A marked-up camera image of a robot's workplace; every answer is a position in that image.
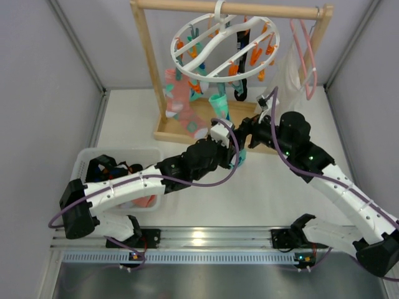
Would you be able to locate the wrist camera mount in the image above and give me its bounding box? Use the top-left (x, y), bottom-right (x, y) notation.
top-left (209, 118), bottom-right (234, 148)
top-left (254, 95), bottom-right (279, 124)

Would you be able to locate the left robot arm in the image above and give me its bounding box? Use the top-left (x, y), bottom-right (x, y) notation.
top-left (59, 138), bottom-right (240, 245)

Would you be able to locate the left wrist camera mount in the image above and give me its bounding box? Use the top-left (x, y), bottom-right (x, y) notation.
top-left (209, 118), bottom-right (234, 148)

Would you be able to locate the pink sock front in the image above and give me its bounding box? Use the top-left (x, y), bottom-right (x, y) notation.
top-left (119, 195), bottom-right (156, 209)

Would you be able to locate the pink sock rear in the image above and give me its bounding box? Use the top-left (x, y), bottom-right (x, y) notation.
top-left (164, 69), bottom-right (208, 139)

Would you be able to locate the white plastic basket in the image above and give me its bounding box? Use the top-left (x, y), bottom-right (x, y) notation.
top-left (70, 147), bottom-right (163, 215)

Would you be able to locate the purple cable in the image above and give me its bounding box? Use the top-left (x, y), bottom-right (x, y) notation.
top-left (269, 86), bottom-right (399, 283)
top-left (48, 118), bottom-right (241, 230)

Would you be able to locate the wooden clothes rack frame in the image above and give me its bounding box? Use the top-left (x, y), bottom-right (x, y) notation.
top-left (130, 1), bottom-right (334, 144)

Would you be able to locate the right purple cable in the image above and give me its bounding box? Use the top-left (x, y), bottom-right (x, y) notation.
top-left (269, 86), bottom-right (399, 283)

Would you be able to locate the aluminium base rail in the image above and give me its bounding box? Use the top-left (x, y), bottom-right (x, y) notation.
top-left (49, 225), bottom-right (359, 250)

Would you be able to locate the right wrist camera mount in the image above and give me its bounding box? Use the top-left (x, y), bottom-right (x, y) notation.
top-left (254, 95), bottom-right (279, 124)

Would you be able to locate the black patterned sock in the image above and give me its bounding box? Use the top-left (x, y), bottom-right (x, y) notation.
top-left (234, 30), bottom-right (250, 102)
top-left (85, 154), bottom-right (143, 183)

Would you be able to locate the mint green sock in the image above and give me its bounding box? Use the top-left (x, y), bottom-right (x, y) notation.
top-left (188, 42), bottom-right (206, 76)
top-left (208, 93), bottom-right (247, 166)

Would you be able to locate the white round clip hanger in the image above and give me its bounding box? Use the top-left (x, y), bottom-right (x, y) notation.
top-left (170, 1), bottom-right (281, 83)

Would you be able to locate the white cloth garment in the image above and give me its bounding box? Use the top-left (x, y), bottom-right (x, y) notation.
top-left (264, 42), bottom-right (300, 113)

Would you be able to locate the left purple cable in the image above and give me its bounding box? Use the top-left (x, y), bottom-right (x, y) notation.
top-left (48, 118), bottom-right (241, 230)

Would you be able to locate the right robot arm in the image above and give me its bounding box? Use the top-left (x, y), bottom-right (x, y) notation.
top-left (235, 112), bottom-right (398, 277)

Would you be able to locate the perforated cable duct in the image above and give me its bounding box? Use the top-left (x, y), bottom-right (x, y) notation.
top-left (62, 250), bottom-right (314, 265)

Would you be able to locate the pink sock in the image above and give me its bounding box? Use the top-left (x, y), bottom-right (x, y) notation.
top-left (164, 69), bottom-right (208, 139)
top-left (119, 195), bottom-right (156, 209)

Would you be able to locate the pink wire hanger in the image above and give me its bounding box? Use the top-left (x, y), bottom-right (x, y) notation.
top-left (290, 19), bottom-right (318, 101)

